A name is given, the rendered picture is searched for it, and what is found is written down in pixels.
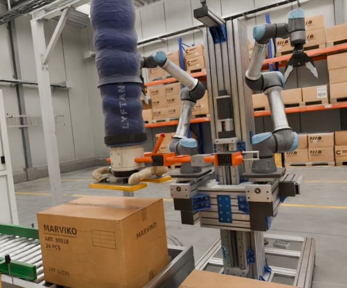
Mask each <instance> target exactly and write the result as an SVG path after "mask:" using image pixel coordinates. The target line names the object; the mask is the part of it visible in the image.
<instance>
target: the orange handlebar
mask: <svg viewBox="0 0 347 288"><path fill-rule="evenodd" d="M151 154H152V152H144V157H141V158H135V159H134V161H135V162H152V161H151V158H150V156H151ZM243 159H244V158H243V156H242V155H240V156H236V158H235V161H236V162H239V161H242V160H243ZM166 161H167V162H173V163H186V162H191V157H190V156H189V155H178V156H173V157H168V158H166ZM204 161H205V162H215V156H214V155H210V156H209V157H204ZM107 162H111V158H108V159H107Z"/></svg>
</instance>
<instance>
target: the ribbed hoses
mask: <svg viewBox="0 0 347 288"><path fill-rule="evenodd" d="M167 172H168V167H167V166H166V167H164V166H153V167H152V166H151V167H147V168H146V169H144V170H142V171H140V172H138V173H134V174H132V175H131V176H130V178H129V180H128V183H129V184H130V185H133V184H136V183H137V181H140V180H142V179H145V178H147V177H149V176H150V175H152V174H155V175H156V176H157V177H161V176H162V175H163V174H165V173H167ZM107 173H110V172H109V167H101V168H99V169H96V170H94V171H93V172H92V177H93V178H94V179H96V180H97V181H98V182H101V181H104V177H103V176H102V175H103V174H107Z"/></svg>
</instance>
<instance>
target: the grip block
mask: <svg viewBox="0 0 347 288"><path fill-rule="evenodd" d="M173 156H175V152H172V153H156V154H151V161H152V166H164V167H166V166H170V165H174V164H175V163H173V162H167V161H166V158H168V157H173Z"/></svg>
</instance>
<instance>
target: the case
mask: <svg viewBox="0 0 347 288"><path fill-rule="evenodd" d="M37 221H38V230H39V239H40V245H41V254H42V263H43V272H44V278H45V282H50V283H54V284H57V285H61V286H66V287H70V288H143V287H145V285H146V284H147V283H148V282H149V281H151V280H152V279H153V278H154V277H155V276H156V275H157V274H159V273H160V272H161V271H162V270H163V269H164V268H165V267H166V266H167V265H168V264H169V258H168V247H167V236H166V224H165V217H164V206H163V199H162V198H143V197H111V196H94V195H88V196H85V197H82V198H79V199H76V200H73V201H70V202H67V203H64V204H62V205H59V206H55V207H52V208H50V209H47V210H43V211H41V212H38V213H37Z"/></svg>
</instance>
